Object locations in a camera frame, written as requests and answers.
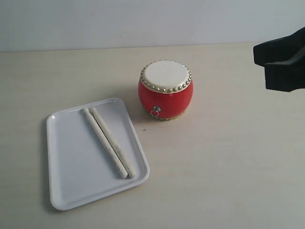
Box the pale wooden drumstick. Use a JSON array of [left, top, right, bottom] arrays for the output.
[[89, 107, 136, 178]]

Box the white wooden drumstick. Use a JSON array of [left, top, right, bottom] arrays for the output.
[[82, 107, 128, 178]]

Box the small red drum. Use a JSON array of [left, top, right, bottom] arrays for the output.
[[138, 60, 193, 120]]

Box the white plastic tray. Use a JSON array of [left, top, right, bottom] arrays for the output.
[[46, 98, 150, 210]]

